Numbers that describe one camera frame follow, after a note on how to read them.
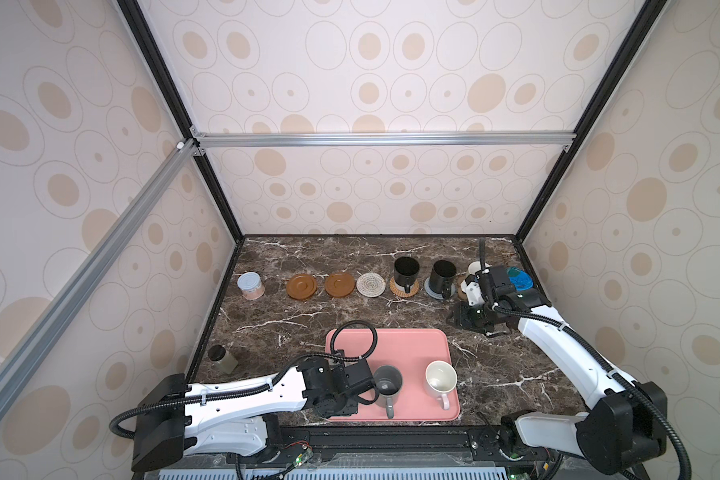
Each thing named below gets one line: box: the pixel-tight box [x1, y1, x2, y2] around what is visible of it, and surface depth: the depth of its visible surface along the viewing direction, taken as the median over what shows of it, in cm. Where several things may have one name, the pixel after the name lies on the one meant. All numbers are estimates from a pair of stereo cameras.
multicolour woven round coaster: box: [356, 272, 386, 298], surface depth 108 cm
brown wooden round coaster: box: [286, 273, 318, 300], surface depth 107 cm
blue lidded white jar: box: [507, 267, 534, 291], surface depth 97 cm
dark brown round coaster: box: [324, 272, 355, 298], surface depth 108 cm
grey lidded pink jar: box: [237, 271, 265, 300], surface depth 102 cm
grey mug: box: [373, 365, 403, 419], surface depth 77 cm
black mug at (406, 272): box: [394, 256, 420, 294], surface depth 100 cm
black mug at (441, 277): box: [429, 260, 457, 299], surface depth 99 cm
